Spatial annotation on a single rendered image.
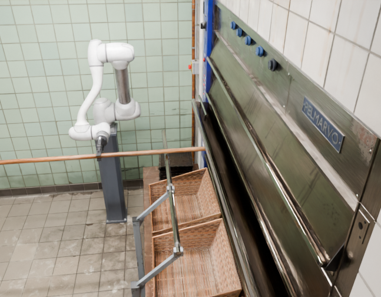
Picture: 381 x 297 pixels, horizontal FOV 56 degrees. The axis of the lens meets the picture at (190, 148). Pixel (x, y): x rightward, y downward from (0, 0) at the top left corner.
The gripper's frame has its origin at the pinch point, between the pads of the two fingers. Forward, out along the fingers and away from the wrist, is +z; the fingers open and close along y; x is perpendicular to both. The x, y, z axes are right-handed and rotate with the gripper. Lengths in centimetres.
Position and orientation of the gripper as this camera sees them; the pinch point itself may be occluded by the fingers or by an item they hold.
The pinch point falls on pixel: (99, 155)
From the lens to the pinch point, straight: 242.7
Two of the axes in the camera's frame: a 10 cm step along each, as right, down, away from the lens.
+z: 1.2, 5.2, -8.5
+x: -9.9, 0.6, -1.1
